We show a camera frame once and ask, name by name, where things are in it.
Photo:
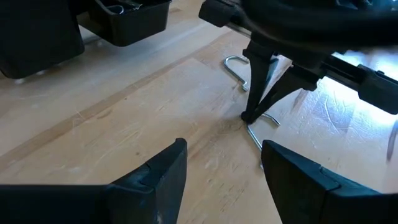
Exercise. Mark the black plastic bin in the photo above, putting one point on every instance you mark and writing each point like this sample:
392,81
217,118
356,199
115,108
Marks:
130,28
37,37

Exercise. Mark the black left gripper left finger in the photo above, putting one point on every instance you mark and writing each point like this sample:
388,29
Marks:
136,202

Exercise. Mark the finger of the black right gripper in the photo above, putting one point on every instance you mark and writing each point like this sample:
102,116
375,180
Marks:
286,88
258,77

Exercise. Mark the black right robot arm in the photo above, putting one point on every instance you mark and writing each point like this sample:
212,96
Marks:
311,21

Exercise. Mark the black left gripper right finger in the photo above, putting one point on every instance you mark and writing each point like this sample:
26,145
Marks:
314,202

